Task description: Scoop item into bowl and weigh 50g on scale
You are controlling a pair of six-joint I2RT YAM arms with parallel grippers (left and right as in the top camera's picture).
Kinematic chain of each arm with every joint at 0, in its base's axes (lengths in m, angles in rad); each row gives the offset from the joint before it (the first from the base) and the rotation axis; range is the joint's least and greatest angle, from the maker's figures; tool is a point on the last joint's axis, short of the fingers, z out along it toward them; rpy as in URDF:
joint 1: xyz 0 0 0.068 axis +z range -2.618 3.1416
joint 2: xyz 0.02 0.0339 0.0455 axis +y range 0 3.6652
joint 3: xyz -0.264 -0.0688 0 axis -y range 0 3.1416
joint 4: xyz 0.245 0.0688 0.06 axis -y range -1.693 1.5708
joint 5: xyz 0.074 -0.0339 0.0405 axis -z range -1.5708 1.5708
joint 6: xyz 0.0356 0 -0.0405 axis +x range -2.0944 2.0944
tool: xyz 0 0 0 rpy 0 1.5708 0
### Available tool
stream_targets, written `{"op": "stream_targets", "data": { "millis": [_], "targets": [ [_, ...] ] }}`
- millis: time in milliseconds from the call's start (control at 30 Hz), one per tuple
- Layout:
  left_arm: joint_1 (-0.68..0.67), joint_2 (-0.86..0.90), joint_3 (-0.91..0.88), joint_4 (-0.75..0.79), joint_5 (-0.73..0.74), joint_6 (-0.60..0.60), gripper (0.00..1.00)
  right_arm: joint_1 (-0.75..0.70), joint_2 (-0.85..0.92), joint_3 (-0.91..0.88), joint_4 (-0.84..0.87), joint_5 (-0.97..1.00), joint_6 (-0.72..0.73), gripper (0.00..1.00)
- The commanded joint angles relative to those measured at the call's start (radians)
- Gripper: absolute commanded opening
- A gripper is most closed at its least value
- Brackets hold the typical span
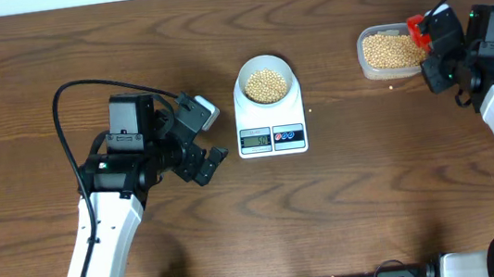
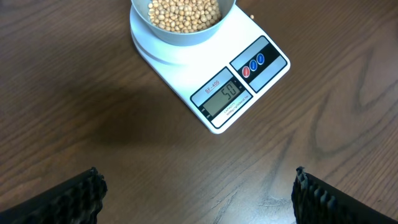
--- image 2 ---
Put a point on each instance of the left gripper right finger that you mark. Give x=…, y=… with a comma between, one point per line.
x=316, y=202

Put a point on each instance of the pale grey round bowl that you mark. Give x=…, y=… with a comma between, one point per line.
x=140, y=7

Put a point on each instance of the soybeans in bowl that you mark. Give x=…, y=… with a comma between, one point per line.
x=184, y=16

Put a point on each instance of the white digital kitchen scale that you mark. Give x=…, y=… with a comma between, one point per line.
x=220, y=78

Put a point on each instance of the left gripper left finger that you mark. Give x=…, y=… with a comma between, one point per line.
x=75, y=201

